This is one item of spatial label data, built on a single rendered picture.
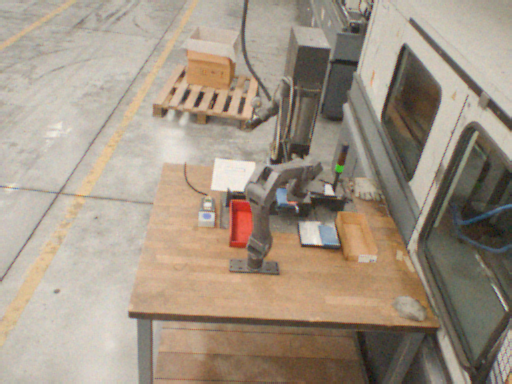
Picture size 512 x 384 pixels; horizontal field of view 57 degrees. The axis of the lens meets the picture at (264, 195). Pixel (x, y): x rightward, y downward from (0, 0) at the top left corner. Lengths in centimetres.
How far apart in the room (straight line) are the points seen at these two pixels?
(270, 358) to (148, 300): 92
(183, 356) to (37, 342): 83
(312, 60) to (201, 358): 147
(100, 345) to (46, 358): 26
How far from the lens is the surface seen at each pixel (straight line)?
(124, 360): 268
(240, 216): 209
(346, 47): 503
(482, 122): 180
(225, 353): 243
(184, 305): 170
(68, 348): 277
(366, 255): 204
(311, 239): 201
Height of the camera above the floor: 217
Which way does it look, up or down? 34 degrees down
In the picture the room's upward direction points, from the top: 9 degrees clockwise
